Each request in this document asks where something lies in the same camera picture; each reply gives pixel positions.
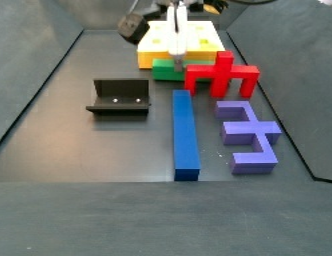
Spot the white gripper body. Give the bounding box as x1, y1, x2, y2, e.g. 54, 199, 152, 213
166, 2, 188, 56

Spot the purple branched block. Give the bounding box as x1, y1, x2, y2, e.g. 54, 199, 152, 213
216, 101, 281, 175

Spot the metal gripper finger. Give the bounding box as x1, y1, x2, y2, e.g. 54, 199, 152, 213
173, 55, 184, 72

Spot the yellow slotted board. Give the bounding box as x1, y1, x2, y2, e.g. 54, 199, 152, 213
137, 21, 225, 69

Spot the blue long block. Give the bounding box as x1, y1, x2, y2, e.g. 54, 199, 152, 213
173, 90, 201, 181

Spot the red branched block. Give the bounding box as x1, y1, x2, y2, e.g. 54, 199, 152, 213
185, 51, 260, 98

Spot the black angle bracket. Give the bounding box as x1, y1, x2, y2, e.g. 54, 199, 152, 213
86, 78, 150, 113

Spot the green long block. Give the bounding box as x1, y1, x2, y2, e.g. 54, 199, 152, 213
152, 59, 215, 81

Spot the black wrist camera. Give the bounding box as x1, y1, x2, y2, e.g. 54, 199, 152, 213
118, 13, 150, 45

